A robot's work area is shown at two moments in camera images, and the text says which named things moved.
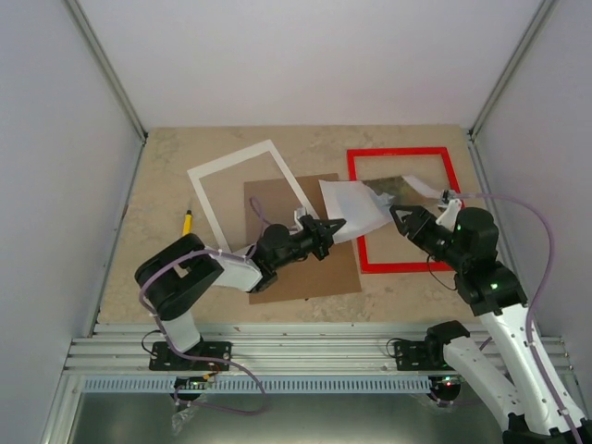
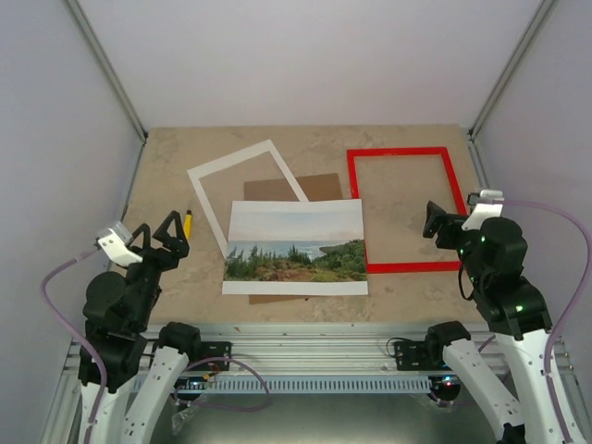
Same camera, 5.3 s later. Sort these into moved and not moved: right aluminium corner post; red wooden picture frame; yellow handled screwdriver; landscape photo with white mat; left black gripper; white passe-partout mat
Moved: landscape photo with white mat; left black gripper
Not moved: right aluminium corner post; white passe-partout mat; red wooden picture frame; yellow handled screwdriver
